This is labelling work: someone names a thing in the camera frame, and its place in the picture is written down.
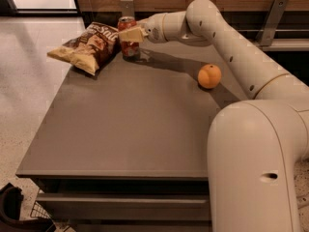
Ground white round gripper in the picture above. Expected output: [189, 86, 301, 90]
[119, 14, 166, 44]

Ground red coke can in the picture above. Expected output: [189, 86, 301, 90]
[118, 16, 140, 59]

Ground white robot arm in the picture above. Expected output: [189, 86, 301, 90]
[119, 0, 309, 232]

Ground brown chip bag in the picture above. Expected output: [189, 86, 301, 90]
[47, 22, 119, 75]

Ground orange fruit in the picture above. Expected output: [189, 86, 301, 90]
[198, 64, 222, 89]

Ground grey cabinet drawer front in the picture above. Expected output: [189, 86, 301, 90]
[37, 193, 211, 221]

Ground dark brown object on floor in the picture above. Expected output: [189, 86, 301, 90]
[0, 183, 56, 232]

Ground left metal bracket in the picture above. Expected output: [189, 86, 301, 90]
[120, 0, 135, 17]

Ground metal bracket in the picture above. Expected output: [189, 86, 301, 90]
[256, 0, 290, 46]
[120, 0, 135, 17]

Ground right metal bracket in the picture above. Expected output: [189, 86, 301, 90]
[256, 0, 290, 46]

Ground wire basket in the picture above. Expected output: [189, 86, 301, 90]
[30, 200, 51, 218]

